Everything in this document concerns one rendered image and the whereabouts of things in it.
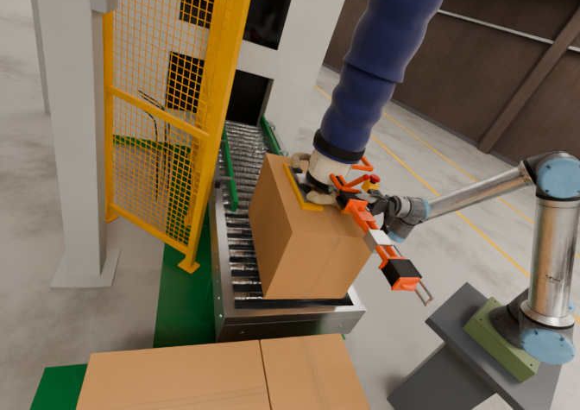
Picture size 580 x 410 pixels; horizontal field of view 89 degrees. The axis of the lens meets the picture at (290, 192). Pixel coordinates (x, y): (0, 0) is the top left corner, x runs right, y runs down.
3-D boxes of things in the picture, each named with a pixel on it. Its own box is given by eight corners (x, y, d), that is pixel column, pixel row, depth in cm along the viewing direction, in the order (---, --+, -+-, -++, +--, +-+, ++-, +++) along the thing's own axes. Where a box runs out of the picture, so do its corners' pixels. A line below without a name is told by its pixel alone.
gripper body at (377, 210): (359, 202, 122) (382, 205, 127) (368, 216, 115) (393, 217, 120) (367, 187, 118) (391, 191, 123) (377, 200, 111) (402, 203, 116)
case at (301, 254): (247, 211, 174) (265, 152, 153) (308, 217, 188) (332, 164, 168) (263, 299, 127) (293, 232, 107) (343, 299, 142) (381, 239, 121)
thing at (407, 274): (377, 267, 89) (385, 255, 87) (396, 268, 92) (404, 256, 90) (391, 291, 83) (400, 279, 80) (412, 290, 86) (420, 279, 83)
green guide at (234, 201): (209, 111, 303) (211, 103, 298) (219, 114, 307) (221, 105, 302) (218, 211, 180) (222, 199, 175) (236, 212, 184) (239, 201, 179)
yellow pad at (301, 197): (282, 166, 147) (285, 157, 144) (300, 168, 151) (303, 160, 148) (300, 209, 121) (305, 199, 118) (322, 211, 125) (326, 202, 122)
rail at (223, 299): (204, 124, 309) (206, 107, 299) (209, 125, 311) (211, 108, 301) (214, 337, 131) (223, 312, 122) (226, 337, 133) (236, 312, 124)
